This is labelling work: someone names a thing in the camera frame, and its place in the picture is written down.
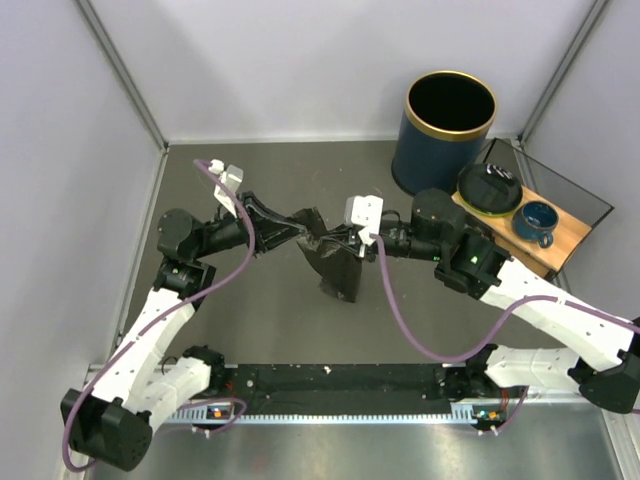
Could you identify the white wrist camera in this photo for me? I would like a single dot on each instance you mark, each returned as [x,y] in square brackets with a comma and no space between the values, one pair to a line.
[231,177]
[364,212]

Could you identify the wooden shelf with glass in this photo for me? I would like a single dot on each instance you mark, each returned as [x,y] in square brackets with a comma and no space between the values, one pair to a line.
[580,211]

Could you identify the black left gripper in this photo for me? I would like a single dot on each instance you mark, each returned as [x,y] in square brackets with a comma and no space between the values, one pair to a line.
[266,240]

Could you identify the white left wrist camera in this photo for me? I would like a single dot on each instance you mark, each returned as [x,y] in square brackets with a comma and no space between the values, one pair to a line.
[231,177]

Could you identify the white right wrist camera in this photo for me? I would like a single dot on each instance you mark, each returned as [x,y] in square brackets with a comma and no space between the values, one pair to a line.
[364,212]

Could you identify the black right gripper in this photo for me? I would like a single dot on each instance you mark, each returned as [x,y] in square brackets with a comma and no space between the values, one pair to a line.
[348,238]

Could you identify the black round plate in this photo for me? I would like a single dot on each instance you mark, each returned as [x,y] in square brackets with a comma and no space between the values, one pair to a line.
[489,189]

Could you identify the black trash bag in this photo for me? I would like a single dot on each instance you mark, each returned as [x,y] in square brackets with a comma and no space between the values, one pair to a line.
[340,271]

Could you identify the blue ceramic mug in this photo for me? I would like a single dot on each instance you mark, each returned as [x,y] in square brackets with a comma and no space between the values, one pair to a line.
[535,221]

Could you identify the dark blue gold-rimmed trash bin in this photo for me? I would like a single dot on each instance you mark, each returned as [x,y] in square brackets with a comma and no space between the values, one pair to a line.
[446,117]

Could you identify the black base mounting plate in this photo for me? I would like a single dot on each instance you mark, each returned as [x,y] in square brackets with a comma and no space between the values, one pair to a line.
[348,388]

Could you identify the grey slotted cable duct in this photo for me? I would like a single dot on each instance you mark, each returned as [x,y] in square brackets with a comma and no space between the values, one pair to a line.
[217,414]

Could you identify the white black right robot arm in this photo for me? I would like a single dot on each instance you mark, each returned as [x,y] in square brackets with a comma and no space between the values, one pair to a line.
[599,353]

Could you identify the aluminium frame rail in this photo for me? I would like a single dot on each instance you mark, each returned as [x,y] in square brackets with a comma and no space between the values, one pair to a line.
[139,390]

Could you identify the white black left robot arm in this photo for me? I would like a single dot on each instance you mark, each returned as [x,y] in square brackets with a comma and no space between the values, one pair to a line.
[114,418]

